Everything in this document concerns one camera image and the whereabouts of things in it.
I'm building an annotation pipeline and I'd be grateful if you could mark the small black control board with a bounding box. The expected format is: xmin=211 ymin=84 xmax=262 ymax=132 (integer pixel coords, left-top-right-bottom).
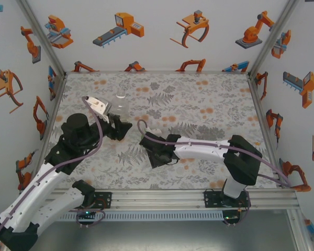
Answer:
xmin=76 ymin=210 xmax=98 ymax=220
xmin=223 ymin=213 xmax=241 ymax=222

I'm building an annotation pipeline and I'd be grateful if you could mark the clear unlabelled plastic bottle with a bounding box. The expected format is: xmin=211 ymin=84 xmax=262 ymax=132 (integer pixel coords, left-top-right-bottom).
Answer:
xmin=108 ymin=91 xmax=131 ymax=123

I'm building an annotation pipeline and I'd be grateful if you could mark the grey metal panel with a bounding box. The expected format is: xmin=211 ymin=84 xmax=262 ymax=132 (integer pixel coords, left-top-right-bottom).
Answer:
xmin=18 ymin=221 xmax=298 ymax=251

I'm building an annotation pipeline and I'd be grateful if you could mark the aluminium table side rail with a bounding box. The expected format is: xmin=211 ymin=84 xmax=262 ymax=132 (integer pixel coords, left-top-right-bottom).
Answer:
xmin=246 ymin=74 xmax=293 ymax=189
xmin=38 ymin=73 xmax=68 ymax=170

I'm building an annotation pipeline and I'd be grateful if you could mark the short purple base cable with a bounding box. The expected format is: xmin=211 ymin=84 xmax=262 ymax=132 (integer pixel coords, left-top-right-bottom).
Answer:
xmin=75 ymin=209 xmax=107 ymax=229
xmin=223 ymin=190 xmax=252 ymax=227

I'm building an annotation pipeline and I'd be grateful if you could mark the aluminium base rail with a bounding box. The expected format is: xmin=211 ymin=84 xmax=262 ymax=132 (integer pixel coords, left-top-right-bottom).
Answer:
xmin=43 ymin=188 xmax=299 ymax=210

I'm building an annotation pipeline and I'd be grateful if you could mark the aluminium lower frame post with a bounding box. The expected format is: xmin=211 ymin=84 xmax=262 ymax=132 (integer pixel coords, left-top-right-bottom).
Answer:
xmin=286 ymin=209 xmax=313 ymax=251

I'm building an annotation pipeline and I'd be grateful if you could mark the floral patterned table mat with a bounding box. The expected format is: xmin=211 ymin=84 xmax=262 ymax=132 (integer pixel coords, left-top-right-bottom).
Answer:
xmin=43 ymin=72 xmax=281 ymax=190

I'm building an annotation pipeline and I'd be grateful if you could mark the aluminium corner post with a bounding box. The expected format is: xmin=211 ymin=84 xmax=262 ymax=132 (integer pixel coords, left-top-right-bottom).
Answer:
xmin=246 ymin=0 xmax=302 ymax=78
xmin=15 ymin=0 xmax=68 ymax=77

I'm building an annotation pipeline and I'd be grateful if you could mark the slotted grey cable duct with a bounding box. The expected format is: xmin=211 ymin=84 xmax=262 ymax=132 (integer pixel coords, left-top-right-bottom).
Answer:
xmin=56 ymin=210 xmax=225 ymax=222

